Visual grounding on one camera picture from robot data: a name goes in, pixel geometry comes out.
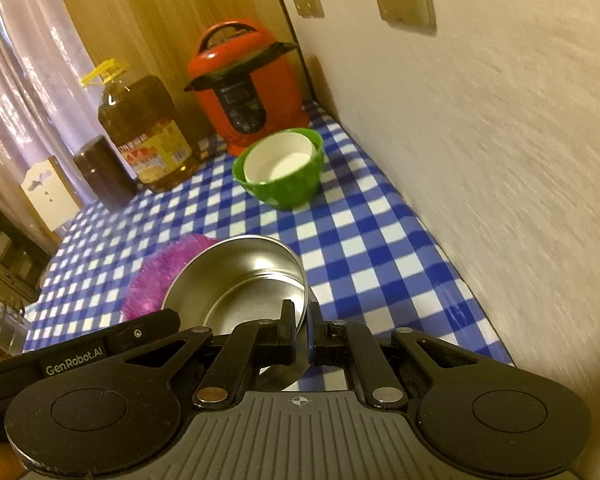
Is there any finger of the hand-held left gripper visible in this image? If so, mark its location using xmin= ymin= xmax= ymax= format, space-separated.
xmin=102 ymin=307 xmax=182 ymax=358

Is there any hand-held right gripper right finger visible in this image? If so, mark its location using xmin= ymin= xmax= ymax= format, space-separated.
xmin=307 ymin=307 xmax=481 ymax=408

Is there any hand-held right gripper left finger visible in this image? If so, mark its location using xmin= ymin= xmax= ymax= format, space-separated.
xmin=122 ymin=299 xmax=301 ymax=408

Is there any pink transparent plastic plate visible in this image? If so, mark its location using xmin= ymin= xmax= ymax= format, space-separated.
xmin=121 ymin=233 xmax=221 ymax=322

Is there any stainless steel bowl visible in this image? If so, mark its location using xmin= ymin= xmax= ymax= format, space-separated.
xmin=160 ymin=234 xmax=312 ymax=391

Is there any green plastic bowl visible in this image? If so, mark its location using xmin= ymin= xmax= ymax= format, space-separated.
xmin=232 ymin=128 xmax=325 ymax=212

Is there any white plastic bowl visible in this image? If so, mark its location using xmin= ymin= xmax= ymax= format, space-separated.
xmin=243 ymin=131 xmax=317 ymax=184

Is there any glass jar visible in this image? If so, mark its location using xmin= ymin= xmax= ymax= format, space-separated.
xmin=0 ymin=300 xmax=31 ymax=356

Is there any blue white checkered tablecloth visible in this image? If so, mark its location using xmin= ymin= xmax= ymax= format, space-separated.
xmin=22 ymin=100 xmax=516 ymax=393

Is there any dark wooden cabinet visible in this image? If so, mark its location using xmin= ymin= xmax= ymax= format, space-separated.
xmin=0 ymin=190 xmax=61 ymax=311

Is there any dark brown jar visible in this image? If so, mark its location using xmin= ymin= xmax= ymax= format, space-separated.
xmin=73 ymin=135 xmax=140 ymax=212

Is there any white wooden chair back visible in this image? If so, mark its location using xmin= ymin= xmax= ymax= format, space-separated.
xmin=20 ymin=156 xmax=83 ymax=233

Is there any large cooking oil bottle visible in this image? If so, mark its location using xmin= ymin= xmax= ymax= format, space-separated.
xmin=80 ymin=58 xmax=201 ymax=193

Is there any red electric pressure cooker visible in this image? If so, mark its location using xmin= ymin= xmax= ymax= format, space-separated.
xmin=184 ymin=20 xmax=312 ymax=157

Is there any sheer pale curtain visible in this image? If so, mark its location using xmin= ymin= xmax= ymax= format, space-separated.
xmin=0 ymin=0 xmax=111 ymax=201

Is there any tan curtain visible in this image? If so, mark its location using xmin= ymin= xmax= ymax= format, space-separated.
xmin=45 ymin=0 xmax=298 ymax=136

